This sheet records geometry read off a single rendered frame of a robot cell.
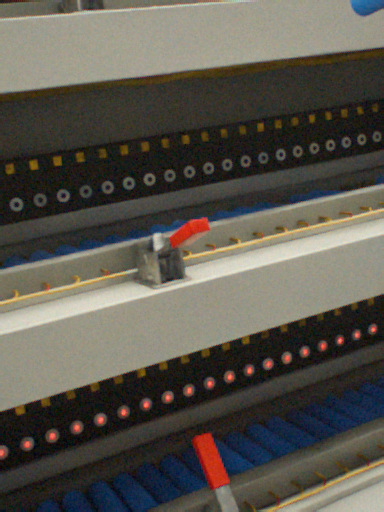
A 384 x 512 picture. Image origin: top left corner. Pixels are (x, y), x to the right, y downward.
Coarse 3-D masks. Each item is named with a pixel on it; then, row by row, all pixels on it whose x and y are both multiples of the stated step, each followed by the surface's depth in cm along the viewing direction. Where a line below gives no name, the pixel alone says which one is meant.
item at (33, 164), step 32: (224, 128) 67; (256, 128) 68; (288, 128) 70; (320, 128) 72; (352, 128) 73; (0, 160) 58; (32, 160) 59; (64, 160) 60; (96, 160) 62; (128, 160) 63; (160, 160) 64; (192, 160) 66; (256, 160) 69; (288, 160) 70; (320, 160) 72; (0, 192) 58; (32, 192) 60; (96, 192) 62; (128, 192) 63; (160, 192) 65; (0, 224) 59
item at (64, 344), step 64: (192, 192) 65; (256, 256) 50; (320, 256) 49; (0, 320) 43; (64, 320) 42; (128, 320) 43; (192, 320) 45; (256, 320) 47; (0, 384) 40; (64, 384) 42
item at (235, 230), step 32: (352, 192) 58; (224, 224) 52; (256, 224) 53; (288, 224) 54; (320, 224) 54; (64, 256) 48; (96, 256) 48; (128, 256) 49; (192, 256) 49; (0, 288) 45; (32, 288) 46; (64, 288) 45
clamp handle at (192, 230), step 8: (192, 224) 40; (200, 224) 40; (208, 224) 40; (176, 232) 42; (184, 232) 40; (192, 232) 40; (200, 232) 40; (152, 240) 46; (160, 240) 46; (176, 240) 42; (184, 240) 41; (192, 240) 42; (160, 248) 45; (168, 248) 44; (176, 248) 44; (160, 256) 46
